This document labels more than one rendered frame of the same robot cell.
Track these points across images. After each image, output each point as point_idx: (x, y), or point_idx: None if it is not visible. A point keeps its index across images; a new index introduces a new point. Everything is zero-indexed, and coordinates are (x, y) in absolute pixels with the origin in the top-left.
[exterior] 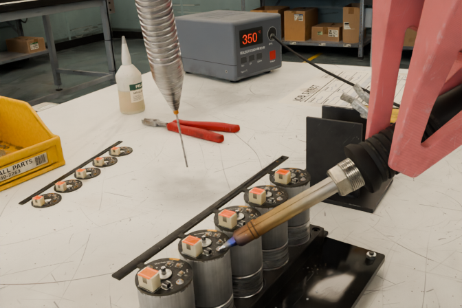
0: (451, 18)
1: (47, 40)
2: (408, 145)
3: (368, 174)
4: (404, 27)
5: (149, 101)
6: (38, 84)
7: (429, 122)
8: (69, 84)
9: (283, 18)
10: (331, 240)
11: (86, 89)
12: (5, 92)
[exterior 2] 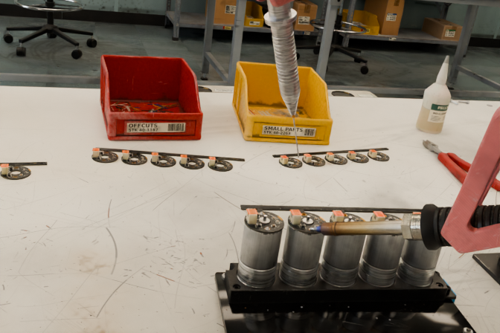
0: (489, 129)
1: (461, 32)
2: (455, 221)
3: (421, 230)
4: None
5: (453, 128)
6: (431, 75)
7: (493, 215)
8: (464, 86)
9: None
10: (450, 303)
11: (478, 99)
12: (396, 70)
